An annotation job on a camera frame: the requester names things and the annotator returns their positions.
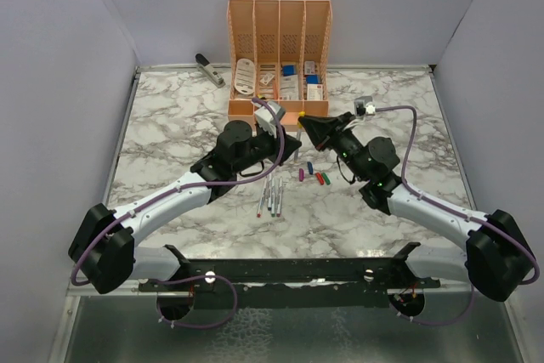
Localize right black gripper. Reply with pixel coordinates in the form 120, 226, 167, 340
299, 113, 369, 182

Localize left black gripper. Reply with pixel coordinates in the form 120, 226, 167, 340
233, 122, 301, 174

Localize red pen cap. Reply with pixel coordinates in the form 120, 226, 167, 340
315, 173, 325, 185

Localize red-end white marker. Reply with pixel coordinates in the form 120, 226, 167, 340
257, 178, 269, 218

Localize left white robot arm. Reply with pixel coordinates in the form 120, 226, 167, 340
68, 121, 302, 294

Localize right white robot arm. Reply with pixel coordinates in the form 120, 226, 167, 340
298, 112, 540, 302

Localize green pen cap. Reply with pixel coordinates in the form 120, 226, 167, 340
321, 173, 331, 185

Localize white printed box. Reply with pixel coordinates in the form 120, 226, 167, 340
306, 84, 324, 101

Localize purple-end white marker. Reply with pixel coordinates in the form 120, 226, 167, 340
275, 177, 284, 217

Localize blue eraser box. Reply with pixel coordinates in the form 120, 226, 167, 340
306, 75, 321, 84

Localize white paper package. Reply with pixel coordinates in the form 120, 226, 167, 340
279, 75, 300, 100

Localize green-end white marker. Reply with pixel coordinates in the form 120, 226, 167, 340
270, 177, 278, 217

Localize blue-end white marker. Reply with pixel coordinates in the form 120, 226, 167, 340
265, 173, 273, 211

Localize white red staples box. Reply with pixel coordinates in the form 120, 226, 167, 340
303, 60, 319, 76

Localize blue stamp box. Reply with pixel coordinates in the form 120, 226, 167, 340
281, 64, 297, 77

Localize small white red box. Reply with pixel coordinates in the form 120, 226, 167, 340
259, 72, 275, 86

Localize white oval label card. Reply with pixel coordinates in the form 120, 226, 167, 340
233, 58, 256, 96

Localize orange plastic desk organizer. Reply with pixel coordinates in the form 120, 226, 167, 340
227, 0, 332, 131

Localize black grey stapler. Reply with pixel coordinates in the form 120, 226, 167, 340
195, 54, 225, 88

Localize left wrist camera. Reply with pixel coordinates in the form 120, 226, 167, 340
254, 101, 286, 137

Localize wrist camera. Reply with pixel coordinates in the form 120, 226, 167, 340
354, 96, 376, 117
254, 101, 286, 137

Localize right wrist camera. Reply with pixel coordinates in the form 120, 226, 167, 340
354, 96, 376, 117

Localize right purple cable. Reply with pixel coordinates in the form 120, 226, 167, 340
373, 105, 540, 328

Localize purple cable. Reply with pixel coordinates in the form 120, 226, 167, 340
70, 97, 286, 330
373, 105, 540, 328

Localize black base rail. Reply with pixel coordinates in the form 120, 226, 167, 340
139, 243, 440, 309

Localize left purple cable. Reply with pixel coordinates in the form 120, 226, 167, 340
70, 97, 286, 330

